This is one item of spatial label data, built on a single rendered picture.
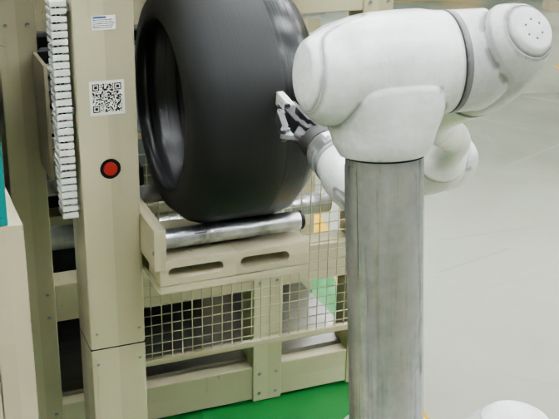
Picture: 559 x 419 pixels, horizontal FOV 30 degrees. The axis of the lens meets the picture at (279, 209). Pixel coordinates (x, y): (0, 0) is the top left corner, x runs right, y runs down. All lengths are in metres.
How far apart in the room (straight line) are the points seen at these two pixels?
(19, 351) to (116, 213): 0.82
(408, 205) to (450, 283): 2.94
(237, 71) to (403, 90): 0.92
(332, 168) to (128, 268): 0.72
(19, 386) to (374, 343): 0.55
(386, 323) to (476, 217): 3.58
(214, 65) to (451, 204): 3.02
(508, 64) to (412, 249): 0.26
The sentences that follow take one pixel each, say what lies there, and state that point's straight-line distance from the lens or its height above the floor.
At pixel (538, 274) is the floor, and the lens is 4.40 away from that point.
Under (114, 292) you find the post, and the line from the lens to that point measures 2.41.
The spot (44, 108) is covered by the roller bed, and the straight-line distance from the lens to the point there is 2.66.
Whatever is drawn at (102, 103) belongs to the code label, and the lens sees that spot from 2.25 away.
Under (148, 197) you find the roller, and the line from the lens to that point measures 2.57.
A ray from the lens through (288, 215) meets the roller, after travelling 2.40.
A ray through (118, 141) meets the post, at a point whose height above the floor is 1.12.
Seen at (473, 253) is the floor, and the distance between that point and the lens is 4.53.
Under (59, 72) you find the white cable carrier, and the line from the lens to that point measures 2.22.
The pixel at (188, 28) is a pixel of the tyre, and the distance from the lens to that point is 2.19.
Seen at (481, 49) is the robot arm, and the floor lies 1.55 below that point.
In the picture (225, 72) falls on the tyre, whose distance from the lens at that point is 2.13.
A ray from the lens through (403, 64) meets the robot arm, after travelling 1.25.
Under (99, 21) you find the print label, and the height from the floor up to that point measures 1.38.
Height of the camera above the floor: 1.84
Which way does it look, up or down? 22 degrees down
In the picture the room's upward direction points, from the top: 1 degrees clockwise
